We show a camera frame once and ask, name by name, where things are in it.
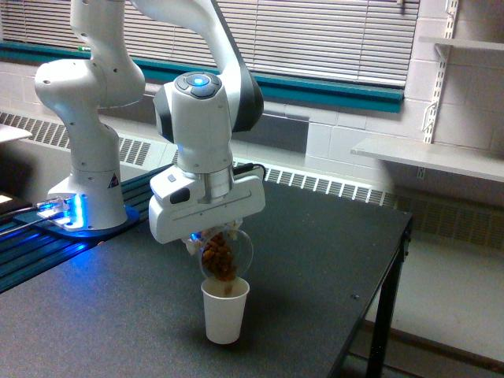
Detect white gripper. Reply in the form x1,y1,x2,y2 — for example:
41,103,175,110
149,165,265,255

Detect brown nuts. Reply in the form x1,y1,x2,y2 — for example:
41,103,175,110
202,232,237,296

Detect clear plastic cup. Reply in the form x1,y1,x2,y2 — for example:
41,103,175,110
198,227,254,283

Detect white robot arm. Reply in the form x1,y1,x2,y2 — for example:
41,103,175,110
35,1,265,244

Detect white paper cup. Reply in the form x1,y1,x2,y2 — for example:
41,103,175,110
201,277,250,345

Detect teal window sill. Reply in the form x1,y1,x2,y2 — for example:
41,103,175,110
1,42,404,113

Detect black table leg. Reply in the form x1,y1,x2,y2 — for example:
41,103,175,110
365,221,413,377

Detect white board at left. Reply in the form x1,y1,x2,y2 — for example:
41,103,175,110
0,124,32,143

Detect white baseboard radiator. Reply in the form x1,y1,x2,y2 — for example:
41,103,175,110
0,109,504,250

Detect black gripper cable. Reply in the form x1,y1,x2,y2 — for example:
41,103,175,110
233,162,267,180

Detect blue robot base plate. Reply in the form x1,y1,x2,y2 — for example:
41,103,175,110
10,206,139,241

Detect grey cable at base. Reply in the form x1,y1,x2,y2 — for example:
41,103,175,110
0,217,48,237

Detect black slotted aluminium rail base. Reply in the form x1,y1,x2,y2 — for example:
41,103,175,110
1,166,166,292

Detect black cable at base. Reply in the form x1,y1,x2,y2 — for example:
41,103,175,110
0,203,39,217

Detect lower white wall shelf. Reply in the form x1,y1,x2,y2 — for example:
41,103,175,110
350,136,503,183

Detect white wall shelf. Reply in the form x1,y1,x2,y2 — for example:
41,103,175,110
350,136,503,183
419,36,504,52

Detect upper white wall shelf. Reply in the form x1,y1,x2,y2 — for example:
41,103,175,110
419,36,504,52

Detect white shelf rail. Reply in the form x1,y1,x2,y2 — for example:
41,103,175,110
421,0,460,144

